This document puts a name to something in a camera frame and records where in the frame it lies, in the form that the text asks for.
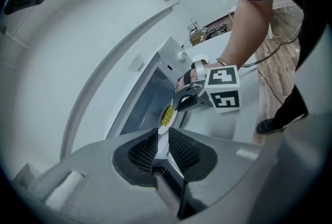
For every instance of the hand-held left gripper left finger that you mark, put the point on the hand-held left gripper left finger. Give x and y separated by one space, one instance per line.
90 179

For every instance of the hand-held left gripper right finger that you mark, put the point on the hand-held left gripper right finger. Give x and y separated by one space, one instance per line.
223 166

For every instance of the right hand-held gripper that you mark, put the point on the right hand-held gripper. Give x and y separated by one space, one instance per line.
223 80

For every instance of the white plate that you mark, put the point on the white plate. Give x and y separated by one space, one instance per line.
162 131

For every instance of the white microwave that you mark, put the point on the white microwave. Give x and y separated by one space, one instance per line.
166 59

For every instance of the person's right forearm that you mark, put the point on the person's right forearm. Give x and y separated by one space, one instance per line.
243 31

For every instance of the person's right hand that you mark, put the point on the person's right hand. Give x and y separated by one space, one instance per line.
179 85

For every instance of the person's black shoe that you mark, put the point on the person's black shoe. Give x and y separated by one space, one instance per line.
269 125

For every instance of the olive fabric bag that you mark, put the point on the olive fabric bag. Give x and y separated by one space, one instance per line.
197 37

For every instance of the person's black trousers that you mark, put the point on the person's black trousers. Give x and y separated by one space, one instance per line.
293 103

